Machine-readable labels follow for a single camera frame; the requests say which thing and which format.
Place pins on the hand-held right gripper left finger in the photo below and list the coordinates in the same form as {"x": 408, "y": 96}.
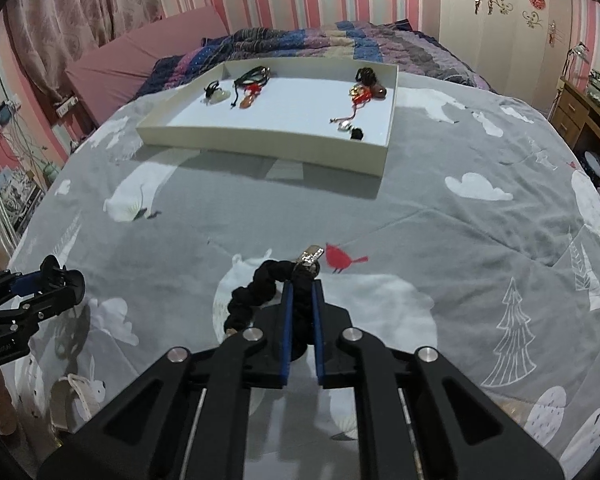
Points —
{"x": 260, "y": 355}

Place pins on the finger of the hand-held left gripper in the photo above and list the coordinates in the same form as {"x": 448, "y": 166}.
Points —
{"x": 30, "y": 284}
{"x": 35, "y": 312}

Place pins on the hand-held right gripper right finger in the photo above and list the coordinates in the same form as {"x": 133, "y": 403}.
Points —
{"x": 350, "y": 355}

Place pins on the black hair claw clip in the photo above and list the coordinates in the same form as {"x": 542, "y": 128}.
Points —
{"x": 60, "y": 276}

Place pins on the black scrunchie with rhinestone charm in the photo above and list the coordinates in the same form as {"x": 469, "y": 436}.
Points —
{"x": 255, "y": 290}

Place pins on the white shallow cardboard box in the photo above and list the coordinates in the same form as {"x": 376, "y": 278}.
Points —
{"x": 290, "y": 115}

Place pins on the red orange bead pendant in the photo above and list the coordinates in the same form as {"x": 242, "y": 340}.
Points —
{"x": 250, "y": 98}

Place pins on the white lace hair band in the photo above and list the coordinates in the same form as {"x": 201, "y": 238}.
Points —
{"x": 64, "y": 405}

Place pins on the silver rhinestone hair clip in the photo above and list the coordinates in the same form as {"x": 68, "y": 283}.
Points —
{"x": 311, "y": 255}

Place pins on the white power strip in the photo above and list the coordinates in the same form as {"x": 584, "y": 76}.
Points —
{"x": 66, "y": 105}

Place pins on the pink patterned curtain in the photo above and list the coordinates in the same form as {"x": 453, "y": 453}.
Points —
{"x": 80, "y": 15}

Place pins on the striped purple blue quilt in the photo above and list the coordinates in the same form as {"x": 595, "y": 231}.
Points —
{"x": 330, "y": 42}

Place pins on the wooden desk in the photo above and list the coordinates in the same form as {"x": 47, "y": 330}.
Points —
{"x": 575, "y": 115}

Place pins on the white wardrobe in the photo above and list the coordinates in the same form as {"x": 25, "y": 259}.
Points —
{"x": 505, "y": 20}

